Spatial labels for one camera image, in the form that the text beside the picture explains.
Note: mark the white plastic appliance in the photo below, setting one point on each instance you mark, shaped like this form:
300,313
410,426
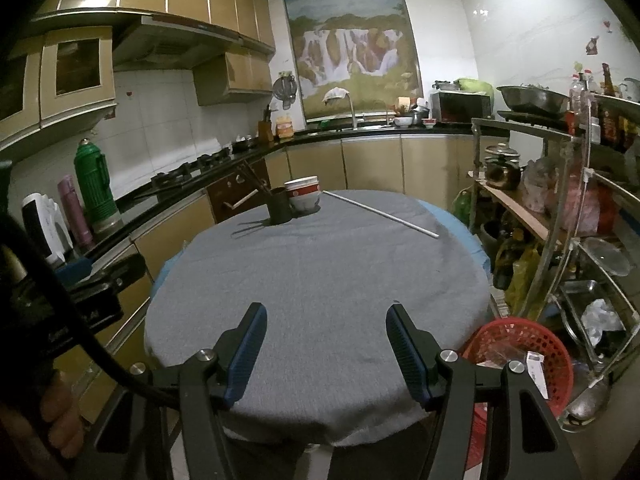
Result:
45,225

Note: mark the knife block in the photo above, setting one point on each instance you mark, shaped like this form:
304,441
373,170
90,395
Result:
265,127

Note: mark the person's left hand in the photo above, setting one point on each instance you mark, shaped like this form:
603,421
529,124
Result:
60,410

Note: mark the black cup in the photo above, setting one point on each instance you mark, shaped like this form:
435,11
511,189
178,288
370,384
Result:
280,205

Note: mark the green cloth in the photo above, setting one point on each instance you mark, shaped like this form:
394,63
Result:
472,85

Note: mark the green bottle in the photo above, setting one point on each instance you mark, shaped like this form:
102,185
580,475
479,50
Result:
462,205

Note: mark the metal basin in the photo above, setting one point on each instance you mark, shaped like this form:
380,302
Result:
532,97

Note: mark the white red-rimmed bowl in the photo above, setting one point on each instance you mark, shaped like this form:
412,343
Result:
301,184

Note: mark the pink thermos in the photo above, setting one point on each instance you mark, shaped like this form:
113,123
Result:
72,210

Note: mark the green thermos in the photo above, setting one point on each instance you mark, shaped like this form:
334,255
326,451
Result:
92,185

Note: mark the metal storage rack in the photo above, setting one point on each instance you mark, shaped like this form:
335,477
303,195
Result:
476,160

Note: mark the small beige wall cabinet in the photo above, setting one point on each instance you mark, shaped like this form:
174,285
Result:
232,77

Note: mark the gas stove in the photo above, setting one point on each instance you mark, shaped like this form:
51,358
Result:
185,175

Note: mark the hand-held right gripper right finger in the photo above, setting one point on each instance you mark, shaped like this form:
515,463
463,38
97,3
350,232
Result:
405,355

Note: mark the orange container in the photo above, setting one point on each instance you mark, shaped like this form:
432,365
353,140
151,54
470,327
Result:
284,127

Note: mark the metal pot with lid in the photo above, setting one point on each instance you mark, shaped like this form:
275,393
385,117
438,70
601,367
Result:
502,165

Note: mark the glass door wall cabinet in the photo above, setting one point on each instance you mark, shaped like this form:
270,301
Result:
75,75

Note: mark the microwave oven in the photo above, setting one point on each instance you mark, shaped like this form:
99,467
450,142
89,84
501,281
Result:
460,106

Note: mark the hanging metal strainer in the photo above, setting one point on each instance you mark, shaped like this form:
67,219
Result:
286,90

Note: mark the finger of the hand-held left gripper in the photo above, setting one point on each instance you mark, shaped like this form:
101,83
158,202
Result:
122,270
72,267

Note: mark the yellow plastic bag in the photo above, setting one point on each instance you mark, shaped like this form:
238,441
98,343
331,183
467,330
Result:
520,270

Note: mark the pink plastic bags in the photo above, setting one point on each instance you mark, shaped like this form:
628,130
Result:
545,185

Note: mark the blue tablecloth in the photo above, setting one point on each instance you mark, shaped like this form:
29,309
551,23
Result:
472,240

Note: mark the range hood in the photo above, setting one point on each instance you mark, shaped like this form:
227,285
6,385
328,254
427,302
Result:
165,35

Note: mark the white box with purple stripe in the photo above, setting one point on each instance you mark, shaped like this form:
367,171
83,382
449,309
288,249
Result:
536,372

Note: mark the dark brown cabinet front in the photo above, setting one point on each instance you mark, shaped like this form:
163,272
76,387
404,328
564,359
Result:
235,195

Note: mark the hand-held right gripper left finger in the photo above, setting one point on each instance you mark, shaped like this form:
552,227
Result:
247,355

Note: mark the white bowl with red band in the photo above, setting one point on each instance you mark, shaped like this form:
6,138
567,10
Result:
305,202

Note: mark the red plastic basket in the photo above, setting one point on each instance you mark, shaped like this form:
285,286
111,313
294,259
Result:
515,332

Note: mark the group of sauce bottles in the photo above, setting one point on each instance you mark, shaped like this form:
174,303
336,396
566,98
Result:
610,105

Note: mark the metal faucet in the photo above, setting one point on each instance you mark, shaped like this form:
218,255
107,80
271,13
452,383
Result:
352,110

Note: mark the dark chopsticks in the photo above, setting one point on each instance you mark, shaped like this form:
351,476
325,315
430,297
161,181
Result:
255,180

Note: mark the white thin rod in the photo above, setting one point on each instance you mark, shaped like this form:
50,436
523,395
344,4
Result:
380,213

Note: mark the waterfall wall poster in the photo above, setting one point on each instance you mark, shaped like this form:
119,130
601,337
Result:
350,35

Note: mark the white plastic bag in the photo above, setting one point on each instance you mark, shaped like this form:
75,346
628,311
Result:
600,320

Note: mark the pile of dishes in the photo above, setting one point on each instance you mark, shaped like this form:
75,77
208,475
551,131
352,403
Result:
412,112

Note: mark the white cloth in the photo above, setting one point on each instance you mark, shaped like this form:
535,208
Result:
335,94

